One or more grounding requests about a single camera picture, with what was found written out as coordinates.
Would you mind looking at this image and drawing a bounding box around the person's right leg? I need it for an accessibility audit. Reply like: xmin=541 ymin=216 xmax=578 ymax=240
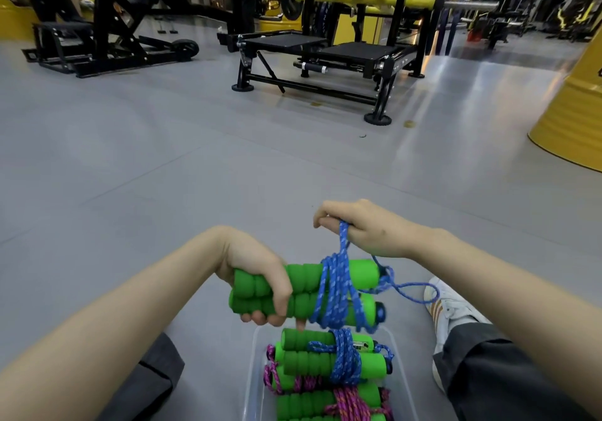
xmin=432 ymin=323 xmax=596 ymax=421

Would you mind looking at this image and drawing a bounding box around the person's left forearm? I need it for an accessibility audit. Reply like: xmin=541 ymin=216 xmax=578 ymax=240
xmin=0 ymin=227 xmax=231 ymax=421

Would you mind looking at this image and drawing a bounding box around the person's right white sneaker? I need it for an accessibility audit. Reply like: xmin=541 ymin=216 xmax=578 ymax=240
xmin=423 ymin=277 xmax=492 ymax=393

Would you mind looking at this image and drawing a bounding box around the large yellow barrel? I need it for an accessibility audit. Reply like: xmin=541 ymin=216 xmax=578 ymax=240
xmin=527 ymin=25 xmax=602 ymax=173

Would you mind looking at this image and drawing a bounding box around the black yellow gym machine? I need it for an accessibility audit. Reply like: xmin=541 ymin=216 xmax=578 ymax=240
xmin=547 ymin=0 xmax=602 ymax=43

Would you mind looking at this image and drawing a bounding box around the clear plastic box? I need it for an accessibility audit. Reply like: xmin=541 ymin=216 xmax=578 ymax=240
xmin=242 ymin=324 xmax=420 ymax=421

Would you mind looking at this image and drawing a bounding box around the black wheeled gym machine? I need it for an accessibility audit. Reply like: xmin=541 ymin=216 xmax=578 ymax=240
xmin=22 ymin=0 xmax=200 ymax=79

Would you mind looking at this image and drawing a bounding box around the black squat rack platform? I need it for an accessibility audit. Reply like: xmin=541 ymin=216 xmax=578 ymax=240
xmin=217 ymin=0 xmax=456 ymax=127

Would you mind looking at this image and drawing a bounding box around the person's left leg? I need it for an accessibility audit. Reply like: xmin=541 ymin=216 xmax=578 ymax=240
xmin=96 ymin=333 xmax=186 ymax=421

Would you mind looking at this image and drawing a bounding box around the person's leg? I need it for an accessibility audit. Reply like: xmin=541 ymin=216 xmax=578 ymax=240
xmin=432 ymin=323 xmax=596 ymax=421
xmin=96 ymin=333 xmax=186 ymax=421

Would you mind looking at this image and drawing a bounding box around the person's right hand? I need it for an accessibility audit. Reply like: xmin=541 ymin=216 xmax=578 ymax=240
xmin=312 ymin=199 xmax=436 ymax=260

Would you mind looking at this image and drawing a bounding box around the blue skipping rope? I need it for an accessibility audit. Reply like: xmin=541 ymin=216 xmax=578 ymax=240
xmin=229 ymin=220 xmax=441 ymax=334
xmin=275 ymin=328 xmax=395 ymax=386

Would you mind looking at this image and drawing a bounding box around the person's right forearm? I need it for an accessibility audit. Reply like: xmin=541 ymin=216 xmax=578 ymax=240
xmin=413 ymin=227 xmax=602 ymax=419

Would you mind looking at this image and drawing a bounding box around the person's left hand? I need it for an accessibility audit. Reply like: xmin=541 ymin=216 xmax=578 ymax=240
xmin=215 ymin=226 xmax=309 ymax=333

